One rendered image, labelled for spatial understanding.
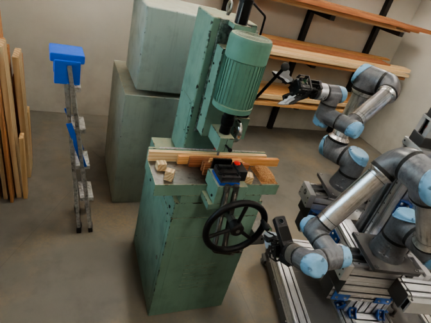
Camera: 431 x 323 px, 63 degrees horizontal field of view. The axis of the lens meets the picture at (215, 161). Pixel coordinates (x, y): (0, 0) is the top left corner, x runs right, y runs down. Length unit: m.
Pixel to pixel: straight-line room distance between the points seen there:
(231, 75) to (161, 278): 1.06
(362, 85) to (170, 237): 1.20
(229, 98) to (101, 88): 2.52
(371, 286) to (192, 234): 0.85
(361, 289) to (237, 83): 1.07
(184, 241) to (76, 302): 0.74
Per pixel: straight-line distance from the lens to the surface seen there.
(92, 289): 2.20
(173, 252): 1.75
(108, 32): 3.66
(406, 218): 1.62
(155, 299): 2.01
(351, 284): 1.77
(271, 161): 1.79
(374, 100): 1.76
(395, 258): 1.71
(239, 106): 1.46
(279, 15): 4.15
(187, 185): 1.48
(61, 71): 1.92
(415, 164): 1.25
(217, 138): 1.57
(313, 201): 2.01
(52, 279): 2.26
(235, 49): 1.40
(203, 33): 1.66
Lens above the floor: 1.75
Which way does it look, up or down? 30 degrees down
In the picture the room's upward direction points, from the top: 16 degrees clockwise
